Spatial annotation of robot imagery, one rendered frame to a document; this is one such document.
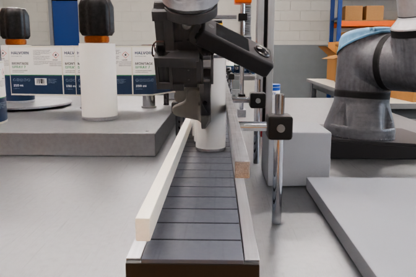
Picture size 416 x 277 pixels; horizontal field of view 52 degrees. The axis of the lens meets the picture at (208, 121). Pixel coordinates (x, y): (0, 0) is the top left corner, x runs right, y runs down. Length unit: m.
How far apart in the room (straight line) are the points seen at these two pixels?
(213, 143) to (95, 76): 0.45
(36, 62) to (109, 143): 0.53
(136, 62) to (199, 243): 0.95
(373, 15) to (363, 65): 7.39
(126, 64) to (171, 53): 0.70
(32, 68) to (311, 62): 7.72
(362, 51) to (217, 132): 0.38
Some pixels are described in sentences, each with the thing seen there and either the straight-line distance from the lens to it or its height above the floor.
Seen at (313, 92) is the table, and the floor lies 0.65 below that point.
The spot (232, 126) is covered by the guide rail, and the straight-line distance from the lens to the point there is 0.49.
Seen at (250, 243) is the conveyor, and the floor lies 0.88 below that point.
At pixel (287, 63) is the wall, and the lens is 8.73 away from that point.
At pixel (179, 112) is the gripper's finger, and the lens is 0.66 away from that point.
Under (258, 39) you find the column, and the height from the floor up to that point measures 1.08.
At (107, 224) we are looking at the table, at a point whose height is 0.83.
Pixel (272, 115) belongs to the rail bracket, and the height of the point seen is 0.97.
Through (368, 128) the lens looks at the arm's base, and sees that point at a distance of 0.94.
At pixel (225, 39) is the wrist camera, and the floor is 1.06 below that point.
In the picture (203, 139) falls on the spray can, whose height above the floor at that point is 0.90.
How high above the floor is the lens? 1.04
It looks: 9 degrees down
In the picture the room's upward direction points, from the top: straight up
